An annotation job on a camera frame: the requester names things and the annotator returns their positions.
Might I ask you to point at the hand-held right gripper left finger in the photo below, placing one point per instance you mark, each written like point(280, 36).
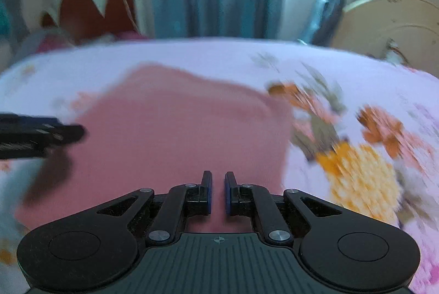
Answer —
point(207, 202)

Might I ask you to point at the cream round furniture panel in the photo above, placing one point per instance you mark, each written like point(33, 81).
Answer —
point(394, 23)

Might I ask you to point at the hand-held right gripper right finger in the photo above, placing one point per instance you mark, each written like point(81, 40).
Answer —
point(227, 202)

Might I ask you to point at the white and brown headboard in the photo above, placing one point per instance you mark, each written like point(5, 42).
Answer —
point(79, 9)

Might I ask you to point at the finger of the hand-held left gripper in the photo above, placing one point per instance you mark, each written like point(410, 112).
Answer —
point(51, 138)
point(34, 121)

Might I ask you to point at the floral lilac bed sheet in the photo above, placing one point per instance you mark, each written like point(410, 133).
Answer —
point(212, 54)

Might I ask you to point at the pink knit sweater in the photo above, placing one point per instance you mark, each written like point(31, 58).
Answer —
point(178, 129)

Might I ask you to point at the teal cloth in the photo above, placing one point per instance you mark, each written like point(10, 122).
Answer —
point(3, 18)

